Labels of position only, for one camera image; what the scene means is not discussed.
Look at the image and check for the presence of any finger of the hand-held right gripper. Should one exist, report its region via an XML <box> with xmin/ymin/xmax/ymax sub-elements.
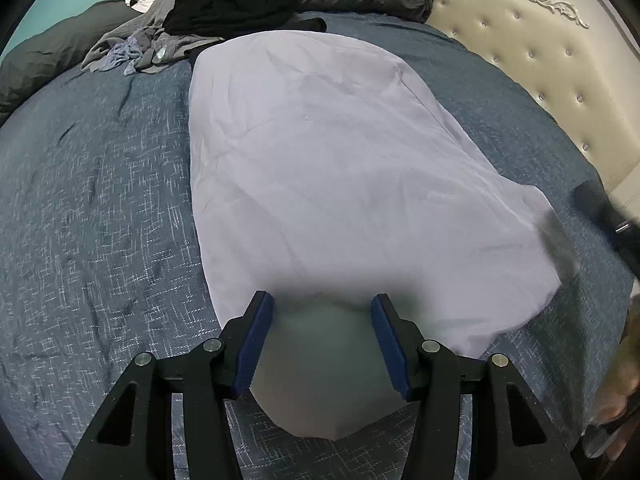
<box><xmin>537</xmin><ymin>210</ymin><xmax>581</xmax><ymax>281</ymax></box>

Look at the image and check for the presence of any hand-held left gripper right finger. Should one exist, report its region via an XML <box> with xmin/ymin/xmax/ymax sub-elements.
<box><xmin>371</xmin><ymin>292</ymin><xmax>581</xmax><ymax>480</ymax></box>

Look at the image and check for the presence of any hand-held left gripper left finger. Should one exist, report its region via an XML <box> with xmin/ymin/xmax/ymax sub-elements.
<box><xmin>62</xmin><ymin>290</ymin><xmax>276</xmax><ymax>480</ymax></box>

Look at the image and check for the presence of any lilac grey zip jacket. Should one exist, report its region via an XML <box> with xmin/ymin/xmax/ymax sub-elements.
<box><xmin>189</xmin><ymin>30</ymin><xmax>562</xmax><ymax>442</ymax></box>

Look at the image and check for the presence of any person's right hand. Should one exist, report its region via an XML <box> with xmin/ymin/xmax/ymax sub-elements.
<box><xmin>597</xmin><ymin>305</ymin><xmax>640</xmax><ymax>423</ymax></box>

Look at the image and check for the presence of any cream tufted headboard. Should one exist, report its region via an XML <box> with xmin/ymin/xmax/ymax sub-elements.
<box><xmin>425</xmin><ymin>0</ymin><xmax>640</xmax><ymax>222</ymax></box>

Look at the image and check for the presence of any blue patterned bed sheet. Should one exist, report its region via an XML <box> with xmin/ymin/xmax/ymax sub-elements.
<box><xmin>0</xmin><ymin>10</ymin><xmax>640</xmax><ymax>480</ymax></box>

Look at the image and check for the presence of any grey garment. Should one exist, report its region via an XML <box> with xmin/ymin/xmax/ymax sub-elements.
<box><xmin>82</xmin><ymin>0</ymin><xmax>227</xmax><ymax>77</ymax></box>

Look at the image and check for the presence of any blue striped cloth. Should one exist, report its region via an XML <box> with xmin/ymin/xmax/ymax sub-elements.
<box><xmin>101</xmin><ymin>39</ymin><xmax>152</xmax><ymax>77</ymax></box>

